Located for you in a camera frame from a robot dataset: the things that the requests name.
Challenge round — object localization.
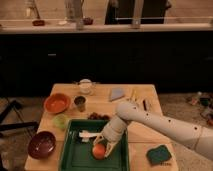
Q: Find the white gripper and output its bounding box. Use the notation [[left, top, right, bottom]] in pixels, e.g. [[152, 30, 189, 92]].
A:
[[93, 115, 128, 158]]

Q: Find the orange-red apple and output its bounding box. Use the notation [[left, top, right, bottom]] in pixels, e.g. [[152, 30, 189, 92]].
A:
[[92, 144, 106, 160]]

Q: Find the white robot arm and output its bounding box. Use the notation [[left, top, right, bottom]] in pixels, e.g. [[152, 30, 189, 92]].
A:
[[93, 101, 213, 161]]

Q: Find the small metal cup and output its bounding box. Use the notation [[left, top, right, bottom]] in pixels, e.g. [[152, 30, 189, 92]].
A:
[[74, 96, 86, 112]]

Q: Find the light green cup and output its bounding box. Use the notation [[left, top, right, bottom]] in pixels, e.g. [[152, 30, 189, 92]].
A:
[[53, 114, 68, 130]]

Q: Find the bunch of dark grapes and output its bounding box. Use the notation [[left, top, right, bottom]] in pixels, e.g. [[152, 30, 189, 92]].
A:
[[88, 112, 110, 120]]

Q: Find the green plastic tray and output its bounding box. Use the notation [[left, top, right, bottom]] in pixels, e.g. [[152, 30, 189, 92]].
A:
[[59, 119, 130, 171]]

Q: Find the grey blue cloth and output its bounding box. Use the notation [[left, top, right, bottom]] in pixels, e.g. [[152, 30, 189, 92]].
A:
[[109, 88, 125, 101]]

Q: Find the teal sponge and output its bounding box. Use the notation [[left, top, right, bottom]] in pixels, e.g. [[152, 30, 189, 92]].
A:
[[146, 145, 171, 165]]

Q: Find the clear glass jar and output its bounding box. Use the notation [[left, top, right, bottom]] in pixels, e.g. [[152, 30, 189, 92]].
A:
[[79, 79, 92, 94]]

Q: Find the orange bowl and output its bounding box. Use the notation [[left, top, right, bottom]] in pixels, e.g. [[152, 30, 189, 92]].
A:
[[44, 93, 70, 114]]

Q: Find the dark purple bowl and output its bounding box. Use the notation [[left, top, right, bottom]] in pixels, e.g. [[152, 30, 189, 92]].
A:
[[28, 131, 56, 160]]

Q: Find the black chair base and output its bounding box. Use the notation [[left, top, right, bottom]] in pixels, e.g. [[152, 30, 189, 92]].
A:
[[0, 100, 38, 136]]

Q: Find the small red bowl on counter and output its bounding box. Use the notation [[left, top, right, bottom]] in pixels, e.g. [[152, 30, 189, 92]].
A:
[[32, 20, 45, 26]]

